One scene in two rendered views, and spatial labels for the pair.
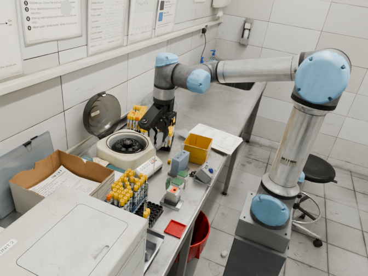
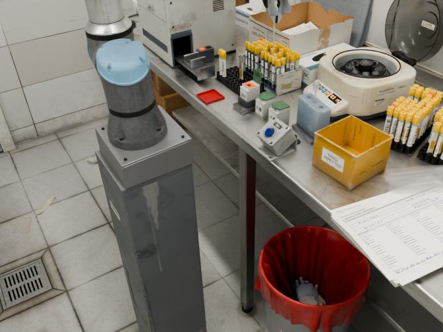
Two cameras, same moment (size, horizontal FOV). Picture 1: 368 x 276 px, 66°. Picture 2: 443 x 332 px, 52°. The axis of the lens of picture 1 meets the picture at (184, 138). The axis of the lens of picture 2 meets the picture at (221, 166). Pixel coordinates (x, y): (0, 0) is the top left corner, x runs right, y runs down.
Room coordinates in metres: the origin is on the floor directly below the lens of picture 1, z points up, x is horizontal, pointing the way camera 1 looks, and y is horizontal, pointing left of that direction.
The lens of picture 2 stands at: (1.67, -0.97, 1.60)
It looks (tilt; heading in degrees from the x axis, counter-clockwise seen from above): 37 degrees down; 132
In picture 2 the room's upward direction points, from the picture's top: 2 degrees counter-clockwise
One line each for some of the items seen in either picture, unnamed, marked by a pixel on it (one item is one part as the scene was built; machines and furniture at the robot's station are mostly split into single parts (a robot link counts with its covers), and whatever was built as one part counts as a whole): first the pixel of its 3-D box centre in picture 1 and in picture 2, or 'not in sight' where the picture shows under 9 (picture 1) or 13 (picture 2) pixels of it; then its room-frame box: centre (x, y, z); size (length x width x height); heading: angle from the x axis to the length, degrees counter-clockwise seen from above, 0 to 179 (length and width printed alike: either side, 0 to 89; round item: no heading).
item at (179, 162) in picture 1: (179, 164); (312, 118); (1.14, 0.00, 0.92); 0.10 x 0.07 x 0.10; 154
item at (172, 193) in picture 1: (172, 195); (250, 93); (0.91, 0.01, 0.92); 0.05 x 0.04 x 0.06; 72
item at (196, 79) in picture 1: (193, 78); not in sight; (0.92, 0.00, 1.43); 0.11 x 0.11 x 0.08; 63
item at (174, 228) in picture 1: (175, 228); (210, 96); (0.78, -0.02, 0.88); 0.07 x 0.07 x 0.01; 72
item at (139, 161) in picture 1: (130, 153); (358, 82); (1.15, 0.25, 0.94); 0.30 x 0.24 x 0.12; 63
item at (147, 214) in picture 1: (144, 210); (239, 69); (0.80, 0.11, 0.93); 0.17 x 0.09 x 0.11; 162
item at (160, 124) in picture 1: (162, 112); not in sight; (0.96, 0.09, 1.27); 0.09 x 0.08 x 0.12; 153
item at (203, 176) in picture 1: (201, 171); (281, 134); (1.11, -0.11, 0.92); 0.13 x 0.07 x 0.08; 72
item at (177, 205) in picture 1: (172, 200); (250, 101); (0.91, 0.01, 0.89); 0.09 x 0.05 x 0.04; 72
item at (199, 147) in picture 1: (196, 149); (351, 151); (1.30, -0.08, 0.93); 0.13 x 0.13 x 0.10; 76
